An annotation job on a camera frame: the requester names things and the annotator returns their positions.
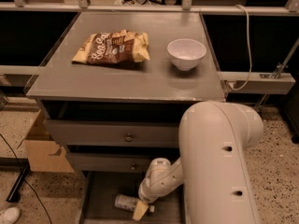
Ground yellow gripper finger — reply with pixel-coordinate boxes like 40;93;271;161
133;201;149;221

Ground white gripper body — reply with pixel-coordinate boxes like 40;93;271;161
138;179;161;203

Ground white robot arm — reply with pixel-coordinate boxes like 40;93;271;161
138;102;263;224

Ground grey bottom drawer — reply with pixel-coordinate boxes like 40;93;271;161
78;172;187;224

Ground grey drawer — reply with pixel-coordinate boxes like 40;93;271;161
78;172;187;224
44;119;178;148
64;145;188;175

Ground grey middle drawer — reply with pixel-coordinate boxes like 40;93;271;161
64;145;188;175

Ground grey top drawer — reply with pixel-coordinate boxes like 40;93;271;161
44;119;178;148

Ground grey drawer cabinet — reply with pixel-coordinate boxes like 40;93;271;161
25;10;226;224

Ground cardboard box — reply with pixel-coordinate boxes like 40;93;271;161
23;111;74;173

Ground black table leg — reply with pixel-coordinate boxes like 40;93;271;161
6;164;30;203

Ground white shoe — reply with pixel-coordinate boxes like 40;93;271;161
0;207;21;224

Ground white bowl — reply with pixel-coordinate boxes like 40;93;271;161
167;38;206;71

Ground brown sea salt chip bag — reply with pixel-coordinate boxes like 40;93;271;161
72;30;150;65

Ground black floor cable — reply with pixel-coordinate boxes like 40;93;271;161
0;133;53;224

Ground white cable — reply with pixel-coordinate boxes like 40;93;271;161
227;4;252;92

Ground metal railing frame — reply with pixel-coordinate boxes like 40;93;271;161
0;0;299;17

